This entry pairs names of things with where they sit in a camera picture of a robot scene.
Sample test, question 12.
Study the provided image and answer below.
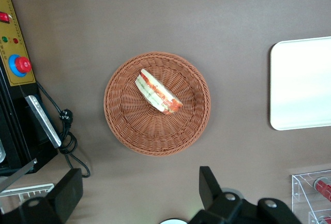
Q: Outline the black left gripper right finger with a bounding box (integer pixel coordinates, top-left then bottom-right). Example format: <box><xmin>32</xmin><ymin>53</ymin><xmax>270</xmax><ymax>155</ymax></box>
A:
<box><xmin>188</xmin><ymin>166</ymin><xmax>302</xmax><ymax>224</ymax></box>

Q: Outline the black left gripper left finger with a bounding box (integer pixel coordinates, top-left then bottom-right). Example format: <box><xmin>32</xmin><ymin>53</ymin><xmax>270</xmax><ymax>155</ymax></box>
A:
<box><xmin>0</xmin><ymin>168</ymin><xmax>84</xmax><ymax>224</ymax></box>

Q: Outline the triangular sandwich with red filling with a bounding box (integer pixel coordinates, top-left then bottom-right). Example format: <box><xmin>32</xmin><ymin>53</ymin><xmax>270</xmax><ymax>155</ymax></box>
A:
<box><xmin>136</xmin><ymin>69</ymin><xmax>184</xmax><ymax>115</ymax></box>

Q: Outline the round brown wicker basket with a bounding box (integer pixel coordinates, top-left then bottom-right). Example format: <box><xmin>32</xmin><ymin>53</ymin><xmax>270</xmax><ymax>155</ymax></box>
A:
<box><xmin>103</xmin><ymin>51</ymin><xmax>212</xmax><ymax>157</ymax></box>

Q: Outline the white rectangular plastic tray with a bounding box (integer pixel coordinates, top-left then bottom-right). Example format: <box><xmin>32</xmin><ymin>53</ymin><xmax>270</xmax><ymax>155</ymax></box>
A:
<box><xmin>269</xmin><ymin>36</ymin><xmax>331</xmax><ymax>131</ymax></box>

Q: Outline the white plastic rack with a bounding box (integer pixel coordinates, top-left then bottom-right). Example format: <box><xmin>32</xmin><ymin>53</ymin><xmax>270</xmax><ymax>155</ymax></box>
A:
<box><xmin>0</xmin><ymin>183</ymin><xmax>55</xmax><ymax>214</ymax></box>

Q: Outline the silver metal blade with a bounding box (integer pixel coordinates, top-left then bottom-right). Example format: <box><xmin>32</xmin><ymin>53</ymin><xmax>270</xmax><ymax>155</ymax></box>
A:
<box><xmin>0</xmin><ymin>158</ymin><xmax>38</xmax><ymax>192</ymax></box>

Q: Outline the white round object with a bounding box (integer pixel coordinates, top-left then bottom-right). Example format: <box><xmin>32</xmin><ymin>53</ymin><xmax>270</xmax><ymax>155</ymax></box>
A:
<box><xmin>159</xmin><ymin>218</ymin><xmax>187</xmax><ymax>224</ymax></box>

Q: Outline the silver metal bar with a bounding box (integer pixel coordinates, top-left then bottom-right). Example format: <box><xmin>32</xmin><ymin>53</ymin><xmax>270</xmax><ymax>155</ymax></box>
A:
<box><xmin>25</xmin><ymin>95</ymin><xmax>62</xmax><ymax>148</ymax></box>

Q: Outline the clear acrylic box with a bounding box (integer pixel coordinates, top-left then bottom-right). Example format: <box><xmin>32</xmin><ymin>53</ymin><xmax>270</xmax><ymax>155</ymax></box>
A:
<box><xmin>292</xmin><ymin>169</ymin><xmax>331</xmax><ymax>224</ymax></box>

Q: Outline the black machine housing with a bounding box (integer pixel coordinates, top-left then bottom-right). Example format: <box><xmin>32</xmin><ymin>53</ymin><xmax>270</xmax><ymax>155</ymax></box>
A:
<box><xmin>0</xmin><ymin>0</ymin><xmax>59</xmax><ymax>177</ymax></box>

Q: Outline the red cylinder with metal cap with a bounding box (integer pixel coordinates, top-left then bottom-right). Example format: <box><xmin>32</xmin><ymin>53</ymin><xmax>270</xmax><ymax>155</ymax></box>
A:
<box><xmin>313</xmin><ymin>177</ymin><xmax>331</xmax><ymax>201</ymax></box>

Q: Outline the red emergency stop button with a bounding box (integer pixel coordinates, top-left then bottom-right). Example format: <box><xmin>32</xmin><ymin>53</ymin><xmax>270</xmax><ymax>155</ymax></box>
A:
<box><xmin>8</xmin><ymin>54</ymin><xmax>33</xmax><ymax>78</ymax></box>

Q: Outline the yellow control panel plate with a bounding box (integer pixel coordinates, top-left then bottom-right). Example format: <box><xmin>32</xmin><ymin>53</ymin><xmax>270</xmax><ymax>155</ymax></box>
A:
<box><xmin>0</xmin><ymin>0</ymin><xmax>36</xmax><ymax>87</ymax></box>

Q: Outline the black power cable with plug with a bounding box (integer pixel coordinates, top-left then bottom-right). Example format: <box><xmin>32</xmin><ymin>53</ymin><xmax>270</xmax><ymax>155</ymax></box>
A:
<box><xmin>36</xmin><ymin>81</ymin><xmax>91</xmax><ymax>178</ymax></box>

